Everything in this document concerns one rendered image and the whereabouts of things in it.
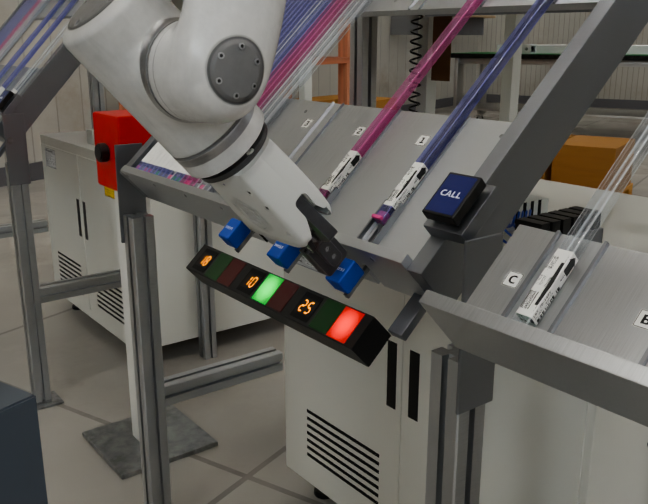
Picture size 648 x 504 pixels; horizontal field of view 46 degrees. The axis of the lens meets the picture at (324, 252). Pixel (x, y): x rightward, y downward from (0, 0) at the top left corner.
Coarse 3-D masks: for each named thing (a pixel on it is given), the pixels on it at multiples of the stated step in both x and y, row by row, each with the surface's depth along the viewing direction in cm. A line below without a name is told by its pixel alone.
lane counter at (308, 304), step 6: (306, 294) 81; (312, 294) 81; (300, 300) 81; (306, 300) 81; (312, 300) 80; (318, 300) 80; (300, 306) 81; (306, 306) 80; (312, 306) 80; (294, 312) 81; (300, 312) 80; (306, 312) 80; (312, 312) 79; (300, 318) 80; (306, 318) 79
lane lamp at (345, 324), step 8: (344, 312) 76; (352, 312) 76; (360, 312) 75; (336, 320) 76; (344, 320) 76; (352, 320) 75; (360, 320) 74; (336, 328) 76; (344, 328) 75; (352, 328) 74; (336, 336) 75; (344, 336) 74
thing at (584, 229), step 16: (640, 128) 59; (640, 144) 58; (624, 160) 58; (640, 160) 58; (608, 176) 58; (624, 176) 57; (608, 192) 57; (592, 208) 57; (608, 208) 57; (576, 224) 57; (592, 224) 56; (576, 240) 56; (576, 256) 56; (528, 320) 54
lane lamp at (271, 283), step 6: (270, 276) 87; (276, 276) 86; (264, 282) 87; (270, 282) 86; (276, 282) 86; (258, 288) 87; (264, 288) 86; (270, 288) 86; (276, 288) 85; (258, 294) 86; (264, 294) 86; (270, 294) 85; (258, 300) 85; (264, 300) 85
